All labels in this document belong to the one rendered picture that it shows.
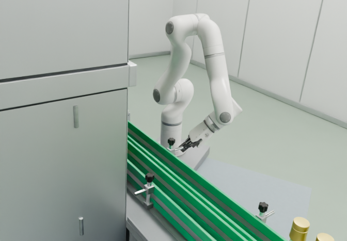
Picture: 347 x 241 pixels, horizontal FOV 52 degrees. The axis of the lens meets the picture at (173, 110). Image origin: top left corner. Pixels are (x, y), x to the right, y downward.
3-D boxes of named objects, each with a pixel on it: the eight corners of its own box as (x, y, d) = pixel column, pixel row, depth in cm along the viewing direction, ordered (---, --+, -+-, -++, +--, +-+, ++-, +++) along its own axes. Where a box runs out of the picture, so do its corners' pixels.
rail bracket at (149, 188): (130, 210, 118) (131, 176, 112) (148, 203, 122) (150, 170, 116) (137, 217, 115) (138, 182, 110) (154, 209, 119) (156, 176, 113)
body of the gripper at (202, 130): (218, 135, 157) (199, 150, 159) (213, 125, 166) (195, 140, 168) (208, 124, 154) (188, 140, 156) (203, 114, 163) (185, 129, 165)
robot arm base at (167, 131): (163, 137, 218) (164, 110, 210) (191, 145, 210) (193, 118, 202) (147, 151, 203) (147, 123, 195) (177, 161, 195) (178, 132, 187)
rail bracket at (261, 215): (248, 236, 110) (255, 202, 105) (264, 227, 114) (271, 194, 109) (258, 244, 107) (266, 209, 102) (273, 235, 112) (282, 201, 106)
